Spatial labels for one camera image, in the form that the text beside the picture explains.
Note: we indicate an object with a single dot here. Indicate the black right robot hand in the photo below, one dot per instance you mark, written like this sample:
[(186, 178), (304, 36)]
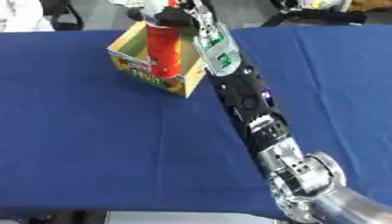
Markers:
[(175, 18)]

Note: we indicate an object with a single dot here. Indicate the red cylindrical bottle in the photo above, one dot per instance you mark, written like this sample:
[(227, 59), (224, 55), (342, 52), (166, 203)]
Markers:
[(164, 52)]

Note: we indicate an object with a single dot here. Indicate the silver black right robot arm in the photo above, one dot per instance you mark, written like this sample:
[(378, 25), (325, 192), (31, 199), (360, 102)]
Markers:
[(245, 96)]

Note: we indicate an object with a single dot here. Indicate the tan cardboard box green inside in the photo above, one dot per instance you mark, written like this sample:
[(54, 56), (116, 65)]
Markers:
[(153, 65)]

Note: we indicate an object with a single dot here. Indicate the black chair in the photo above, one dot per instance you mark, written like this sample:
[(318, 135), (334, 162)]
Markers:
[(61, 13)]

